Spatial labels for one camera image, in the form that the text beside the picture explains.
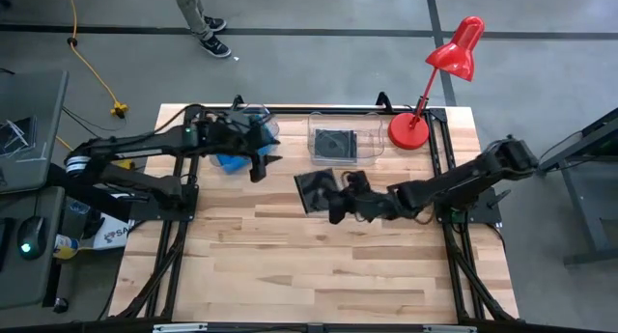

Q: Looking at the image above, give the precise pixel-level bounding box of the grey desk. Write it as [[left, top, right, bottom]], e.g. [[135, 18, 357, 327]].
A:
[[0, 185, 67, 310], [0, 69, 70, 195]]

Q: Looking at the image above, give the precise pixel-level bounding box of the blue plastic disc case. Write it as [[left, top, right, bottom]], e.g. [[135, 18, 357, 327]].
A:
[[215, 113, 279, 175]]

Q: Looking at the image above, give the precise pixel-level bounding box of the black computer mouse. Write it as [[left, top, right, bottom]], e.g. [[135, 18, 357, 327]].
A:
[[17, 215, 48, 262]]

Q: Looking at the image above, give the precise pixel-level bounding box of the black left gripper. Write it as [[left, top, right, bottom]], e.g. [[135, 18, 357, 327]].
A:
[[207, 109, 284, 183]]

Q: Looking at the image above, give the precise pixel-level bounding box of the red desk lamp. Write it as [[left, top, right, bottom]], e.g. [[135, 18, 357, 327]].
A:
[[387, 15, 486, 152]]

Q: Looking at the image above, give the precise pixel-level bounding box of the black support beam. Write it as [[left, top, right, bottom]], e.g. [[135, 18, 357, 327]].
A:
[[45, 162, 139, 223]]

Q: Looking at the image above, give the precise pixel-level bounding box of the white printed box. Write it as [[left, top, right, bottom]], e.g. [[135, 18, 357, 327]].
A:
[[91, 211, 134, 251]]

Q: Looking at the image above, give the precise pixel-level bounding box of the person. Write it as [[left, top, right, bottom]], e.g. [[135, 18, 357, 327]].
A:
[[169, 0, 233, 60]]

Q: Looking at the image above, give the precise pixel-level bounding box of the black floor cable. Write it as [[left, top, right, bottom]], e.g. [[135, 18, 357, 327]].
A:
[[61, 105, 129, 140]]

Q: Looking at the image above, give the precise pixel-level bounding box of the black metal stand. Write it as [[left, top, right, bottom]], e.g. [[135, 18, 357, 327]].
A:
[[535, 108, 618, 267]]

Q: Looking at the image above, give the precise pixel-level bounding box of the yellow-labelled bottle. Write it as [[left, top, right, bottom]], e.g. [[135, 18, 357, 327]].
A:
[[53, 234, 81, 262]]

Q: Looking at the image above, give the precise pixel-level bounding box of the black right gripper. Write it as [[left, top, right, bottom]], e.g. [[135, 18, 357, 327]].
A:
[[327, 171, 395, 226]]

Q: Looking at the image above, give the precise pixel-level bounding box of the clear plastic bin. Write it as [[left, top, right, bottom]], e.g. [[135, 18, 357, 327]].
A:
[[306, 110, 386, 167], [207, 103, 282, 176]]

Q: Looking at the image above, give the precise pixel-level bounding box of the stack of clear jewel cases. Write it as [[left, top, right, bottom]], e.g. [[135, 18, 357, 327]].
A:
[[0, 115, 38, 158]]

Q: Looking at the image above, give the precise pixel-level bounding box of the jewel case black-white swirl cover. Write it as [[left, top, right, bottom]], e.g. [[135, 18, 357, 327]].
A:
[[314, 127, 359, 160], [293, 167, 343, 215]]

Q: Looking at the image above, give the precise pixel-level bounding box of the black aluminium table frame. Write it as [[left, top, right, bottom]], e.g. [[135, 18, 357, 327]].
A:
[[108, 104, 520, 324]]

